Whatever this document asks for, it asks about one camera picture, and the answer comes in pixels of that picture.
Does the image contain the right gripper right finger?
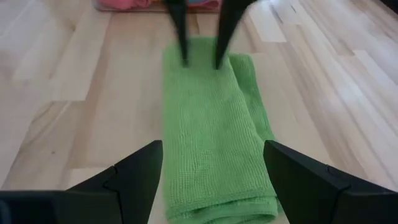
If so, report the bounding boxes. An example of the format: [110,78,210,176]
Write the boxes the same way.
[263,139,397,224]

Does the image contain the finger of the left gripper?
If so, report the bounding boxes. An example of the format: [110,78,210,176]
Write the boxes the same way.
[214,0,259,70]
[164,0,190,68]

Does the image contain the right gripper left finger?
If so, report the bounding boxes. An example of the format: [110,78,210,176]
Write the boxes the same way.
[67,139,164,224]

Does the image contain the pink microfiber towel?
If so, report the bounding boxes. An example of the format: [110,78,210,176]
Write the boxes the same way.
[96,0,153,11]
[189,1,222,11]

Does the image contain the green microfiber towel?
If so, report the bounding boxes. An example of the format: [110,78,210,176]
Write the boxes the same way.
[162,36,282,224]

